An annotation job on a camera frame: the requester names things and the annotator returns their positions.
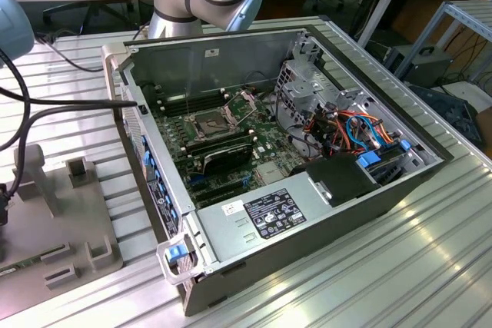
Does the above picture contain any aluminium slat shelf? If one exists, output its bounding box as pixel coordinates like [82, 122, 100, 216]
[395, 0, 492, 87]

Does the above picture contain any silver chipset heatsink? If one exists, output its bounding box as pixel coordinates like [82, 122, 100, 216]
[254, 161, 288, 187]

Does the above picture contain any black expansion card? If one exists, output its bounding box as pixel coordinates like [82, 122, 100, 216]
[200, 145, 254, 176]

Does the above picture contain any brown cardboard box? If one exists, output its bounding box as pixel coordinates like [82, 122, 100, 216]
[475, 108, 492, 149]

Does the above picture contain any grey parts rack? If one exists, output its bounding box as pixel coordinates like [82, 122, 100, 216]
[0, 144, 125, 320]

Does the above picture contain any blue case latch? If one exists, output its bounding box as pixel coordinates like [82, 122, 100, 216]
[164, 245, 186, 266]

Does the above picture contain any metal socket cover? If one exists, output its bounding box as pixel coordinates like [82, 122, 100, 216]
[221, 88, 258, 126]

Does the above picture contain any black plastic shroud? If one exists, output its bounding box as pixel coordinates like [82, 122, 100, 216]
[290, 153, 382, 208]

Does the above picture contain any silver power supply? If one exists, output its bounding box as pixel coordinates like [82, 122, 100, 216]
[194, 172, 336, 264]

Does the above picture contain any orange wire bundle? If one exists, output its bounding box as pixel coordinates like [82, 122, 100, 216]
[303, 110, 349, 154]

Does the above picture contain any metal drive cage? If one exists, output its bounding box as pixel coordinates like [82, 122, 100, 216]
[273, 59, 366, 131]

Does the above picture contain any grey case handle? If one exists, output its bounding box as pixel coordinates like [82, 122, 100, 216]
[100, 42, 135, 108]

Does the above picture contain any green RAM stick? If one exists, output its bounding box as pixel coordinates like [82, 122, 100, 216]
[185, 134, 257, 157]
[0, 258, 43, 278]

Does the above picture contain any blue wire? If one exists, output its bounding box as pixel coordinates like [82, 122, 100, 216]
[357, 114, 385, 148]
[344, 114, 370, 152]

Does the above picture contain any black box with handle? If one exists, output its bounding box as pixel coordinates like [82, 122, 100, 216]
[384, 44, 455, 89]

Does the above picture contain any grey PC case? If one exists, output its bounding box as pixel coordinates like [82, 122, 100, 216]
[100, 15, 455, 317]

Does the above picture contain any dark blue bin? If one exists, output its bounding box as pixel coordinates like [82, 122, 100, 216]
[407, 84, 486, 149]

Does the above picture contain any black cable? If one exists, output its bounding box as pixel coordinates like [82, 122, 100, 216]
[0, 88, 139, 152]
[0, 49, 34, 198]

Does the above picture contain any blue disk carrier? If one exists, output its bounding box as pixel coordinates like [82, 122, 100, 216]
[355, 152, 382, 171]

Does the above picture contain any green motherboard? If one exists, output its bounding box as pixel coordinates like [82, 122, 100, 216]
[148, 81, 294, 210]

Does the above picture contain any clear case handle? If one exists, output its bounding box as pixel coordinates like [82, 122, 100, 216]
[155, 241, 201, 287]

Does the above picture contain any CPU socket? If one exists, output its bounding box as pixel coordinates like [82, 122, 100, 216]
[183, 107, 243, 141]

